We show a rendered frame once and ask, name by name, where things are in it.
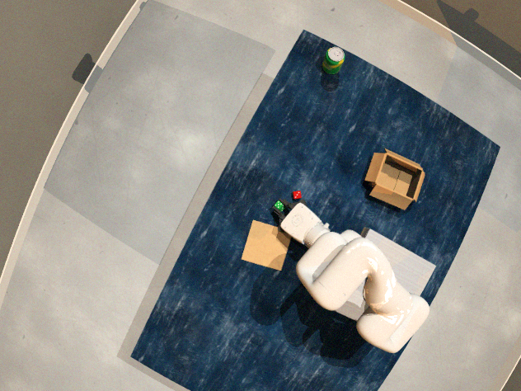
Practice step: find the open brown cardboard box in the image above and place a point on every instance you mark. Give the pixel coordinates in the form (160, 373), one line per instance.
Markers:
(399, 174)

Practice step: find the green drink can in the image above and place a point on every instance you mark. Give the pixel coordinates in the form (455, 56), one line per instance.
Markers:
(333, 60)

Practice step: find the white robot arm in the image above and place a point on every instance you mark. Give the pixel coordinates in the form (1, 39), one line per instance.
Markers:
(349, 265)

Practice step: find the green die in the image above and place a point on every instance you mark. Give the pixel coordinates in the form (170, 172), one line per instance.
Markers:
(279, 205)

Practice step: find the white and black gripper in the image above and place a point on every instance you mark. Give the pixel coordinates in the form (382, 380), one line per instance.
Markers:
(298, 222)

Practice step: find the tan square mat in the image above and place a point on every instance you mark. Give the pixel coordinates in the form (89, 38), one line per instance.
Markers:
(266, 245)

